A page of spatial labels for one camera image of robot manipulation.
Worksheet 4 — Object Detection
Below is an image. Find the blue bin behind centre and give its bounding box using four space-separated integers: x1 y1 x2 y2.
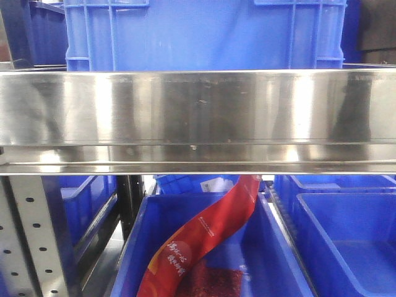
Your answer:
153 174 239 194

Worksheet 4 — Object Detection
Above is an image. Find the blue bin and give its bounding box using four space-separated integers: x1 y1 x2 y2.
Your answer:
110 193 313 296
60 174 118 248
153 174 239 194
273 174 395 296

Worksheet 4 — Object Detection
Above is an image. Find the blue bin centre lower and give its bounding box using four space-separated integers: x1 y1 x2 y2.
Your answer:
110 193 313 296

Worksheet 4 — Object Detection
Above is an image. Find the blue bin left lower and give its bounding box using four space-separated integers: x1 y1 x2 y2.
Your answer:
60 174 118 248

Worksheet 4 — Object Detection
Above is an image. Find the blue bin right lower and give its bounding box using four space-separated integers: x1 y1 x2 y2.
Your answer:
273 174 395 296

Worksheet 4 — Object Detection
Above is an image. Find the red snack package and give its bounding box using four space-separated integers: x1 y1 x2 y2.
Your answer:
137 174 261 296

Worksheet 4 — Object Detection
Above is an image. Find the large blue crate on shelf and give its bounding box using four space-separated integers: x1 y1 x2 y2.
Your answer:
64 1 347 71

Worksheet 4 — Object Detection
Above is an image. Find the dark blue crate upper left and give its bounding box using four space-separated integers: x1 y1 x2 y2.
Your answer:
1 1 68 70

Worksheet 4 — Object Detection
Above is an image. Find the perforated grey shelf upright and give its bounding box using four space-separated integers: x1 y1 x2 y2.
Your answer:
1 176 72 296

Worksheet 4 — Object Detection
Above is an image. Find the stainless steel shelf rail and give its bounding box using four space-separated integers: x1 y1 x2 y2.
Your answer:
1 67 395 175

